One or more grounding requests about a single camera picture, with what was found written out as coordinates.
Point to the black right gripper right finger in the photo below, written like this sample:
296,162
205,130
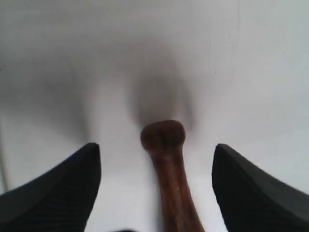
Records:
251,200

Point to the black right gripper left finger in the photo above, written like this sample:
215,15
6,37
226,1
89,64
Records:
61,200

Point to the dark wooden pestle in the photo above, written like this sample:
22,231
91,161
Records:
164,141

